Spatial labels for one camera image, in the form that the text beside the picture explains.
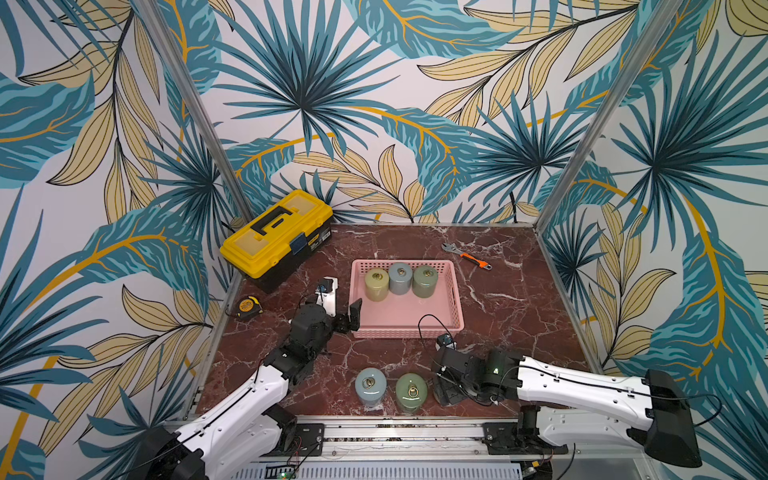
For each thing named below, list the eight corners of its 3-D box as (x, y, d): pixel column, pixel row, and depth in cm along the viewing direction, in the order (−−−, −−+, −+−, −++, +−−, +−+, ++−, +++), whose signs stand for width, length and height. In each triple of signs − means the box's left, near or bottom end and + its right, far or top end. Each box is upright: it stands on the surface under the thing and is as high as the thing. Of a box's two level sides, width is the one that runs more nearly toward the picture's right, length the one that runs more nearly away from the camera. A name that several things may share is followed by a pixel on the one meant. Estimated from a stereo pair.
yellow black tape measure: (240, 318, 96) (236, 313, 93) (246, 300, 100) (242, 295, 97) (260, 318, 96) (256, 313, 93) (265, 301, 100) (262, 295, 97)
